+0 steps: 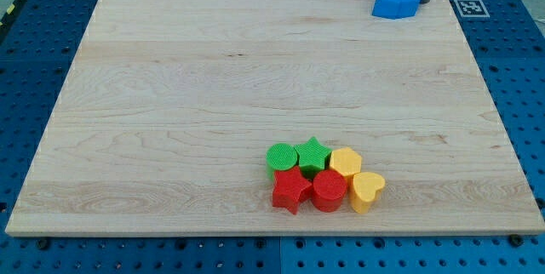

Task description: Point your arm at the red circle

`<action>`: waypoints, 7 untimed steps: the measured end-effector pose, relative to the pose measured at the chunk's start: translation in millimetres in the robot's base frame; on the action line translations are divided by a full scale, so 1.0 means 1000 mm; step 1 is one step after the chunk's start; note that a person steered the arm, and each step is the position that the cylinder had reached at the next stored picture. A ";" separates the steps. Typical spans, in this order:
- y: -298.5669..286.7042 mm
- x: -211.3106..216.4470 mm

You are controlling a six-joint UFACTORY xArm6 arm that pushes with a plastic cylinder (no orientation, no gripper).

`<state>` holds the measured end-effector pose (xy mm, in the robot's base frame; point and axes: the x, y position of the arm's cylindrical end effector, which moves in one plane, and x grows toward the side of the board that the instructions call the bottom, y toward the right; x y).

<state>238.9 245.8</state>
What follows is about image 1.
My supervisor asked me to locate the green cylinder block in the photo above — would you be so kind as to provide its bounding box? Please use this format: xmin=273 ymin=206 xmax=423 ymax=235
xmin=266 ymin=143 xmax=298 ymax=180

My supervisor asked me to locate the green star block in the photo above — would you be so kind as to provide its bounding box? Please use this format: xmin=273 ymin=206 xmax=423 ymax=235
xmin=294 ymin=137 xmax=332 ymax=180

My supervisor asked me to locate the red star block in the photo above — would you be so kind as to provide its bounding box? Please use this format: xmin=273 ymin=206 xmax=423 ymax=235
xmin=272 ymin=165 xmax=313 ymax=214

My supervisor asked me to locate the yellow hexagon block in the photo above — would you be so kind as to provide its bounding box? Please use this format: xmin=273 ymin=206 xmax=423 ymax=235
xmin=329 ymin=147 xmax=363 ymax=182

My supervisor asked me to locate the red cylinder block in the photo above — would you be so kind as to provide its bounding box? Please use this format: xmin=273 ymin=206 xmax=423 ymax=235
xmin=312 ymin=169 xmax=347 ymax=213

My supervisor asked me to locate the wooden board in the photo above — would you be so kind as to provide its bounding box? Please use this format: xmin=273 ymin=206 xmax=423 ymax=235
xmin=6 ymin=0 xmax=544 ymax=237

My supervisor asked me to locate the yellow heart block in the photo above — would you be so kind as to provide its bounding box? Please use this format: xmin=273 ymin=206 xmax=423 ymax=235
xmin=348 ymin=172 xmax=386 ymax=214

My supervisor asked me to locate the blue pentagon block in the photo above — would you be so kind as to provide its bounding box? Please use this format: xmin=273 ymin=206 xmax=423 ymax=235
xmin=371 ymin=0 xmax=421 ymax=20

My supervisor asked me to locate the white fiducial marker tag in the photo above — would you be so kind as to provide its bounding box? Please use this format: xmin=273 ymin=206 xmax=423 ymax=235
xmin=454 ymin=0 xmax=490 ymax=18

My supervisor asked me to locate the yellow black hazard tape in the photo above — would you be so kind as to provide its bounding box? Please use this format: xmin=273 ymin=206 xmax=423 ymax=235
xmin=1 ymin=0 xmax=27 ymax=29

